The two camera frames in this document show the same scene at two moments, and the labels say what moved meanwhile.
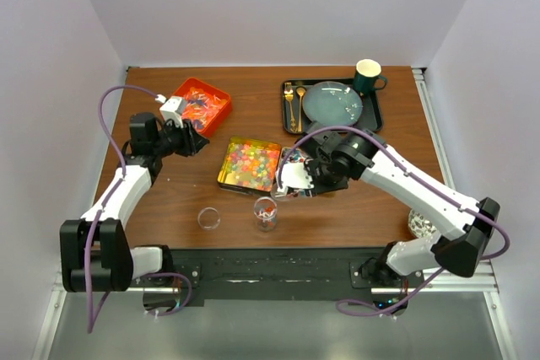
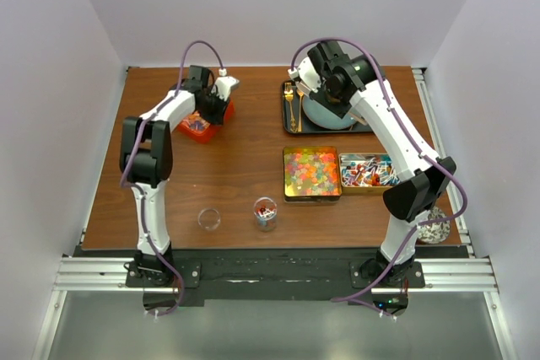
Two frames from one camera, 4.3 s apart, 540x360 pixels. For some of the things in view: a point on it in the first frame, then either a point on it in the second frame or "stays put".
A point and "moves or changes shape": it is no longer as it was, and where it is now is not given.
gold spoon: [300, 92] stays put
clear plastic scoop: [291, 194] -> [359, 117]
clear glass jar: [265, 210] stays put
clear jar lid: [208, 217] stays put
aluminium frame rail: [482, 281] stays put
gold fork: [288, 94] stays put
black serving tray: [295, 118] stays put
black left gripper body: [174, 140] -> [213, 108]
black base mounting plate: [268, 276] stays put
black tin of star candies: [250, 165] moves or changes shape
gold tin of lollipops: [296, 156] moves or changes shape
